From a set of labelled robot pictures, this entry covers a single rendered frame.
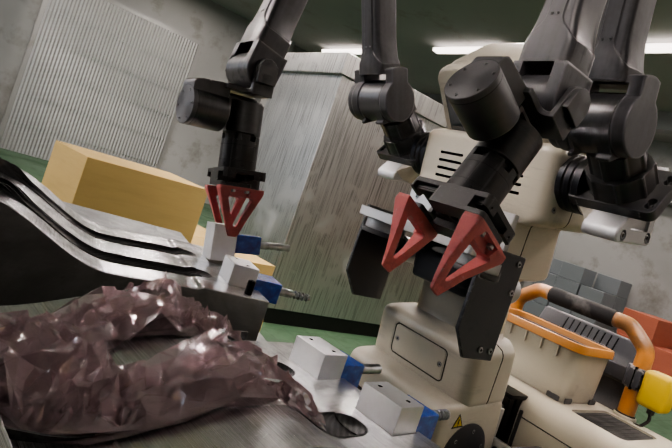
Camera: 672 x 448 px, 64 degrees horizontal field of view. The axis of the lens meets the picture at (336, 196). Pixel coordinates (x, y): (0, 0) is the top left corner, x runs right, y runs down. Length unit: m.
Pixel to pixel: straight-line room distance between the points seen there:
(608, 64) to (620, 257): 9.41
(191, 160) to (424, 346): 9.74
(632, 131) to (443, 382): 0.46
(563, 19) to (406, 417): 0.44
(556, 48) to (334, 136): 3.27
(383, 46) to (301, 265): 3.04
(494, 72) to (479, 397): 0.54
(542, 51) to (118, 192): 2.23
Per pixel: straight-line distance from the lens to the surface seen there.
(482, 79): 0.55
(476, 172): 0.56
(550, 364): 1.15
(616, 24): 0.75
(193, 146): 10.50
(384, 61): 1.00
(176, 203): 2.78
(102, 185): 2.61
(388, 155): 1.09
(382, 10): 1.02
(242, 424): 0.37
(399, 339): 0.97
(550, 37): 0.65
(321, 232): 3.94
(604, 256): 10.22
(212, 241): 0.82
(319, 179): 3.83
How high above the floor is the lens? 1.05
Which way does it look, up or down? level
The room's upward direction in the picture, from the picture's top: 19 degrees clockwise
